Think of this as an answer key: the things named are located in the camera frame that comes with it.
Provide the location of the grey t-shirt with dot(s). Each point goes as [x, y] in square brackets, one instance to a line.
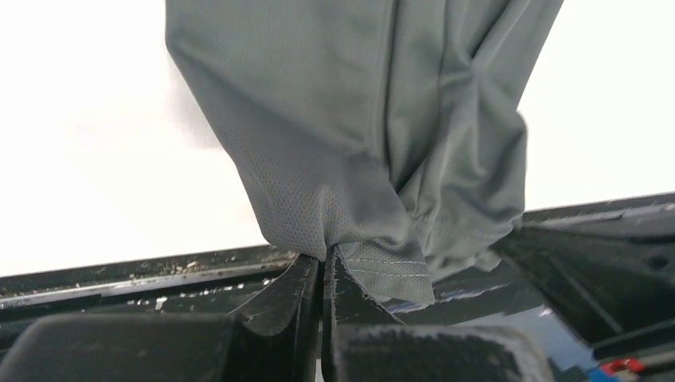
[385, 132]

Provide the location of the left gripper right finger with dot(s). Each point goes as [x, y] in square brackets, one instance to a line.
[362, 341]

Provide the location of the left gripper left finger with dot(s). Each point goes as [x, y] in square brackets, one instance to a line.
[271, 337]

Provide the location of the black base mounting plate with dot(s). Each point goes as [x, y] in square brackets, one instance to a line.
[591, 285]

